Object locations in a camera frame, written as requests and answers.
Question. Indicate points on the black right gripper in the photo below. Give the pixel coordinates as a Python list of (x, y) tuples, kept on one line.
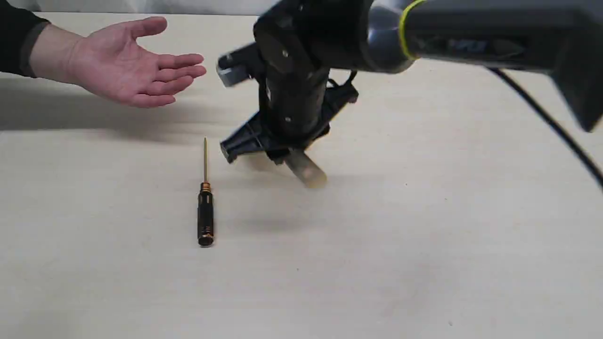
[(293, 112)]

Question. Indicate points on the black sleeved forearm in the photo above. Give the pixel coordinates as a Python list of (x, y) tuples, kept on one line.
[(33, 47)]

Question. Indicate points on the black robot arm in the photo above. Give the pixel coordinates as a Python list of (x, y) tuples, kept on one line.
[(306, 54)]

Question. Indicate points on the bare open human hand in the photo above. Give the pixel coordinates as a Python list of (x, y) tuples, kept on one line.
[(111, 64)]

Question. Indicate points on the black gold screwdriver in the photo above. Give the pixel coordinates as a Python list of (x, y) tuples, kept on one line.
[(205, 208)]

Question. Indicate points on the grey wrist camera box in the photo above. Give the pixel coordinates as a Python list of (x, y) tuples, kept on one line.
[(236, 66)]

